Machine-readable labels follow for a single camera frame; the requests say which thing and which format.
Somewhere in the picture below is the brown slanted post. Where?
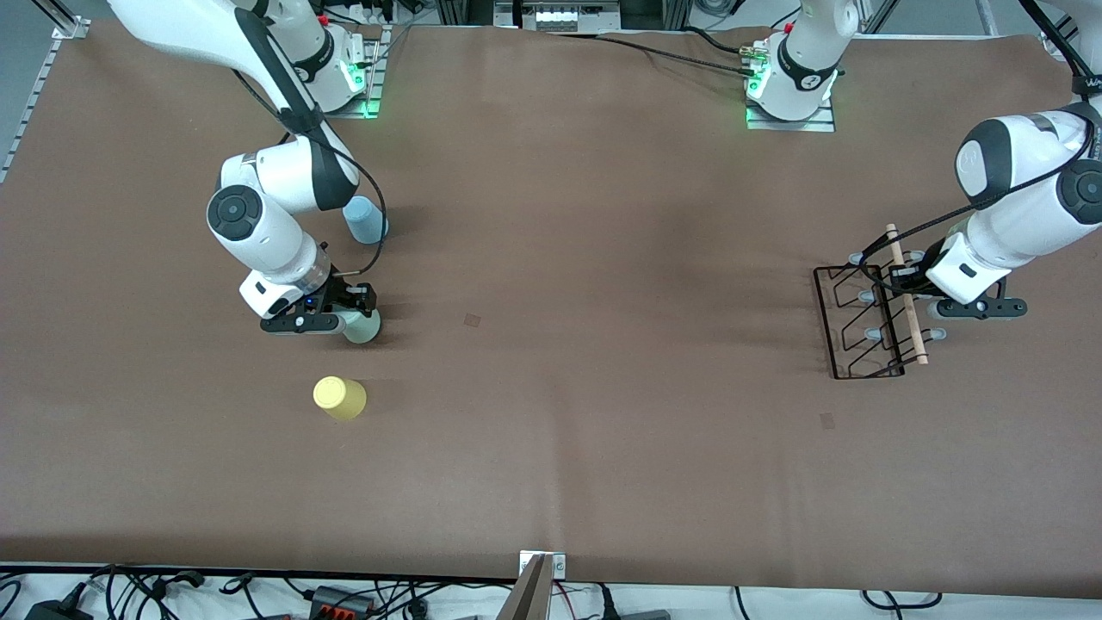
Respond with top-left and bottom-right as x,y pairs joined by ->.
498,554 -> 553,620

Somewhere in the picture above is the aluminium side rail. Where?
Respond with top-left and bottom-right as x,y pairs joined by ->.
0,39 -> 66,186

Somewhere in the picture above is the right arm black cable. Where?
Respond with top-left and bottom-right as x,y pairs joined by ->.
232,69 -> 386,276

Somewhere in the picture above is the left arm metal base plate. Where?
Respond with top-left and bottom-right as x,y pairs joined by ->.
746,90 -> 837,133

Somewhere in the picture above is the black wire cup holder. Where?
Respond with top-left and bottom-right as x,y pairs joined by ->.
812,224 -> 948,381

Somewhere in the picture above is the light blue plastic cup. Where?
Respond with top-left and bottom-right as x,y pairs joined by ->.
344,196 -> 390,245

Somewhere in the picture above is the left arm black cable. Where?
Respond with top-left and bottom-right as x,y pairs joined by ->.
859,0 -> 1102,264

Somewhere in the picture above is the black orange connector block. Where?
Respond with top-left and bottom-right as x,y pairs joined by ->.
310,586 -> 376,619

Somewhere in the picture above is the brown table mat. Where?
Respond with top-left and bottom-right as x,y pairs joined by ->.
0,19 -> 1087,599

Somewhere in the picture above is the white power strip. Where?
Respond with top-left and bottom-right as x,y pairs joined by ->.
521,3 -> 622,34

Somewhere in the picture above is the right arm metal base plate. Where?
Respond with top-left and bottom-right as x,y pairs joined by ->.
323,33 -> 386,119

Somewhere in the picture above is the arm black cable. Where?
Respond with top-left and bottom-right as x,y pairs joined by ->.
859,0 -> 1102,264
232,69 -> 386,276

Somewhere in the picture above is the black base power cable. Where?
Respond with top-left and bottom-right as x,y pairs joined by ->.
551,30 -> 763,80

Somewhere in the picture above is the small metal edge bracket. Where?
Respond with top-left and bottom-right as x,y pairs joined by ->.
519,551 -> 567,580

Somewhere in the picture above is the black looped floor cable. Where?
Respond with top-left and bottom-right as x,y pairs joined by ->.
861,590 -> 944,611

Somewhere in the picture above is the yellow plastic cup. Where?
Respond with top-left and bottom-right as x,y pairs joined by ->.
313,375 -> 368,421

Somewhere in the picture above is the pale green plastic cup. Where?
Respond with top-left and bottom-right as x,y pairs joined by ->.
340,308 -> 382,345

